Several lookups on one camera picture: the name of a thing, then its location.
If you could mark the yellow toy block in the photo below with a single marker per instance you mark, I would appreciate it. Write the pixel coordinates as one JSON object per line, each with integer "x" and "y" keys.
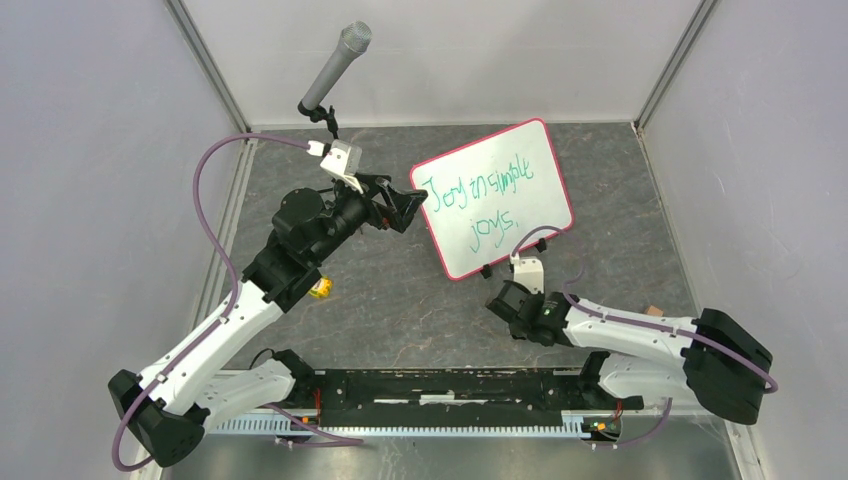
{"x": 322, "y": 288}

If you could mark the grey microphone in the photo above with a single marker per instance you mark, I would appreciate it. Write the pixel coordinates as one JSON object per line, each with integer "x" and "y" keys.
{"x": 353, "y": 42}

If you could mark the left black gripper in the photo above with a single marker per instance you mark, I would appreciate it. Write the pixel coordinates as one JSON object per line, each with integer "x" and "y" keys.
{"x": 382, "y": 216}

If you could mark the pink framed whiteboard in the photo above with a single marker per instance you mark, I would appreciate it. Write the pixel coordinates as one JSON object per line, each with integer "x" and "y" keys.
{"x": 495, "y": 193}

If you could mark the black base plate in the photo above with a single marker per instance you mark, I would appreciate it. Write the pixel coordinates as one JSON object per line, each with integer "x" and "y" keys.
{"x": 454, "y": 398}

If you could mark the black microphone stand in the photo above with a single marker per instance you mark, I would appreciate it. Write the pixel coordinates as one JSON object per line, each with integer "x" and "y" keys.
{"x": 320, "y": 114}

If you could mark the small wooden block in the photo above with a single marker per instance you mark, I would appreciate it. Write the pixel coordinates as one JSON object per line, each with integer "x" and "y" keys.
{"x": 654, "y": 311}

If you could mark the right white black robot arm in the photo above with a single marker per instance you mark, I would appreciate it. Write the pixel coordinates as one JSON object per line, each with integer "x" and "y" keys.
{"x": 710, "y": 359}

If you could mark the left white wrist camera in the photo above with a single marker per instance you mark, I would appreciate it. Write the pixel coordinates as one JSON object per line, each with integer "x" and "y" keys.
{"x": 339, "y": 159}

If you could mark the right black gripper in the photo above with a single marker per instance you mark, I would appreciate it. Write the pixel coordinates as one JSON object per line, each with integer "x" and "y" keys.
{"x": 514, "y": 330}

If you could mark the white slotted cable duct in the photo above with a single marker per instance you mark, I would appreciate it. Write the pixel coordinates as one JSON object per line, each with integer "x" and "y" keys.
{"x": 274, "y": 424}

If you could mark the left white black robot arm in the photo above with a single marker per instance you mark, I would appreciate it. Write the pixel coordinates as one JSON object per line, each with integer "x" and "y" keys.
{"x": 170, "y": 405}

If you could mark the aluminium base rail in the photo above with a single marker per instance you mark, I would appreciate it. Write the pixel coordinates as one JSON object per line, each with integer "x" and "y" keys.
{"x": 731, "y": 401}

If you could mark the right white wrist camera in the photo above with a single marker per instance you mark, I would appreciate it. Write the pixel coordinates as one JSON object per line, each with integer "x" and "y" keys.
{"x": 528, "y": 272}

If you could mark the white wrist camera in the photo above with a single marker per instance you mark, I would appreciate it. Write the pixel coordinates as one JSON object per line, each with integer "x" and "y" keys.
{"x": 339, "y": 159}
{"x": 528, "y": 272}

